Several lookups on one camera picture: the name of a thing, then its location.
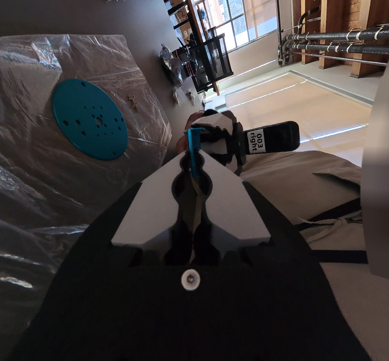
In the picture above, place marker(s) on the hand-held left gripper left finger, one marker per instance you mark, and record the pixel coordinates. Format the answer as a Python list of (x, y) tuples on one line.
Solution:
[(146, 215)]

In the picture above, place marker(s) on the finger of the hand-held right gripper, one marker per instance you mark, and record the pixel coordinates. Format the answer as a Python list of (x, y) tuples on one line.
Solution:
[(233, 159), (215, 121)]

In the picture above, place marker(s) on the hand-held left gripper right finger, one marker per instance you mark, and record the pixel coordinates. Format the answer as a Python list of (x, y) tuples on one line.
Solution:
[(237, 215)]

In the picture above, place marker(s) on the blue U-shaped metal bracket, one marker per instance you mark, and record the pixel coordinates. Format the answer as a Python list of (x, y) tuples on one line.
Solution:
[(193, 145)]

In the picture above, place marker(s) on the cluster of small brass screws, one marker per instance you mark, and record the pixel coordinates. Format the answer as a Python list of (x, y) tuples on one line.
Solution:
[(133, 103)]

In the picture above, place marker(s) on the blue round metal plate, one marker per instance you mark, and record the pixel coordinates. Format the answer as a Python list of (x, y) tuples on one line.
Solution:
[(76, 108)]

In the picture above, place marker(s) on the grey desk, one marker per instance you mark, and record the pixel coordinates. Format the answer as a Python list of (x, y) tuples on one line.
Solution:
[(60, 8)]

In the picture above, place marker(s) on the person's right hand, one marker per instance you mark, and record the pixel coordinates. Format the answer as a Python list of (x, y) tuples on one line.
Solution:
[(191, 118)]

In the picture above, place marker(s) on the small clear parts bag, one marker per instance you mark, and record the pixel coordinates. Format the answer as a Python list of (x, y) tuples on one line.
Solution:
[(176, 96)]

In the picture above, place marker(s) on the black mesh cart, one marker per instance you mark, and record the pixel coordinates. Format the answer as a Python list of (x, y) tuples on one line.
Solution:
[(212, 57)]

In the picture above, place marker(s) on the crumpled silver foil bag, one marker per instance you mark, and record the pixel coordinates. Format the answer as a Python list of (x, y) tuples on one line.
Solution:
[(170, 63)]

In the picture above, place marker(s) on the black insulated pipe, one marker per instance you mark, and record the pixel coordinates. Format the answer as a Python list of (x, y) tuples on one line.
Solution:
[(334, 35), (334, 48)]

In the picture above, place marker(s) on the large grid window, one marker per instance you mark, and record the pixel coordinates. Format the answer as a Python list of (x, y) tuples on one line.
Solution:
[(243, 8)]

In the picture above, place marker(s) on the curved black pipe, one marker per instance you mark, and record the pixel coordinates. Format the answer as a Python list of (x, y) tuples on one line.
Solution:
[(304, 17)]

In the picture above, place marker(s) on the wooden shelf with boxes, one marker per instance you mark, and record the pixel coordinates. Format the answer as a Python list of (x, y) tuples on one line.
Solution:
[(179, 2)]

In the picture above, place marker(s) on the metal conduit pole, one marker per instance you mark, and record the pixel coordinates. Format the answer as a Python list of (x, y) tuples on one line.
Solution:
[(277, 2)]

